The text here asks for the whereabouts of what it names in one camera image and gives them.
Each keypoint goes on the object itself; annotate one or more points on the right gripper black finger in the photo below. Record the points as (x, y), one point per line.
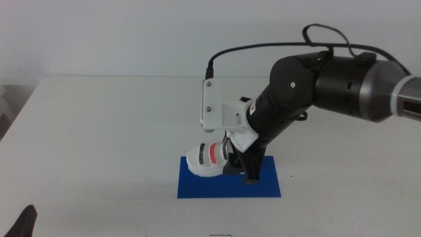
(234, 168)
(253, 169)

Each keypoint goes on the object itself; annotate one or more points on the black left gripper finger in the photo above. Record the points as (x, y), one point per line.
(23, 224)

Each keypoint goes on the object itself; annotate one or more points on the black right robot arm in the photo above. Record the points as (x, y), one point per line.
(345, 85)

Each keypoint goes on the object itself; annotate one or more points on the blue rectangular mat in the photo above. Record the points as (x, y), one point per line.
(210, 188)

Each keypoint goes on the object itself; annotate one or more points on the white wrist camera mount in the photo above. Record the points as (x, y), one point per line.
(217, 115)

